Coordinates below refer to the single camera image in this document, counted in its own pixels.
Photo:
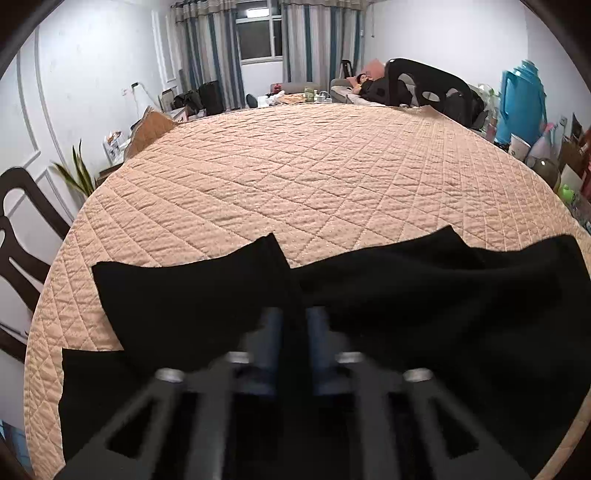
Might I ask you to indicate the green potted plant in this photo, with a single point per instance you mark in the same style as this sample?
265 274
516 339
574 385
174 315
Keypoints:
78 173

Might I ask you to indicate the striped grey blue curtain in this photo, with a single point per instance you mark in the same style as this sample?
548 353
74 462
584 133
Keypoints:
205 46
318 41

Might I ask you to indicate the wooden cabinet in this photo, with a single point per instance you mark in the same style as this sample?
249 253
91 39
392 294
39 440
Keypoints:
108 173

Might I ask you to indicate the grey sofa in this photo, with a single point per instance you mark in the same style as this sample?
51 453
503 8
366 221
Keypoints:
295 86

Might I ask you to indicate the brown cardboard box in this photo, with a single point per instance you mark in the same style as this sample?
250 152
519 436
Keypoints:
150 129

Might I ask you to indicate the black suitcase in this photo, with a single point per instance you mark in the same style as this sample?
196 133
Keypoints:
211 98

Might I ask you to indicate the window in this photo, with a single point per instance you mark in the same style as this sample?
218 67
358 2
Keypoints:
258 39

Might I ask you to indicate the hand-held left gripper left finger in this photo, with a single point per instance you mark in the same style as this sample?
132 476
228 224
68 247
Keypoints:
270 341

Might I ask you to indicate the black cutout-back chair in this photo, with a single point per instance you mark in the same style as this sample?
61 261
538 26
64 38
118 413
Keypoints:
415 74

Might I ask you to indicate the green bottle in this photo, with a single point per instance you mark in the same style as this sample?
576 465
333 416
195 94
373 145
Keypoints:
570 196

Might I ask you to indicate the white paper cup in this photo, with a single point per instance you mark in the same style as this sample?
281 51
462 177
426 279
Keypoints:
519 145

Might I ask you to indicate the black pants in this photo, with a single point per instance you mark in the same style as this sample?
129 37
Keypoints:
415 295

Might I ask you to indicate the black bag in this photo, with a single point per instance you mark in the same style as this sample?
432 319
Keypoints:
187 101

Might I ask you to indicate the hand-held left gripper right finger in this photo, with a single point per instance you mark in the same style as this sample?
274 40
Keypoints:
319 341

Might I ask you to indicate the dark wooden chair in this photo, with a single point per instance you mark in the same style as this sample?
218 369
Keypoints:
18 240

